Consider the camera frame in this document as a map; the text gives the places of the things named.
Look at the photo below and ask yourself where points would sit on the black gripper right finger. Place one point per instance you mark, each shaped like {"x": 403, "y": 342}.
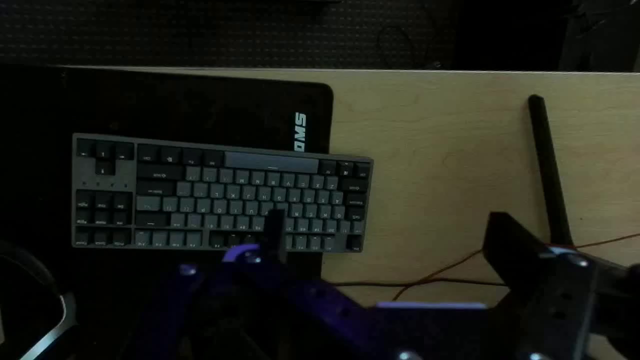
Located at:
{"x": 540, "y": 292}

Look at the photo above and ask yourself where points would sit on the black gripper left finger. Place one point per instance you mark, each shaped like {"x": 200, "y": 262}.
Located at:
{"x": 274, "y": 232}

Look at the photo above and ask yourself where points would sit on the black silver headphones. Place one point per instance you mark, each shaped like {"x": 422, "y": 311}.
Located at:
{"x": 56, "y": 327}

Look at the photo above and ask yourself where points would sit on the black desk mat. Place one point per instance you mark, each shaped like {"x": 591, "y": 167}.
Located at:
{"x": 200, "y": 106}

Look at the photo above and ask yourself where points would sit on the grey mechanical keyboard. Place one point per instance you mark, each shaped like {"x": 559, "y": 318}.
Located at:
{"x": 221, "y": 200}

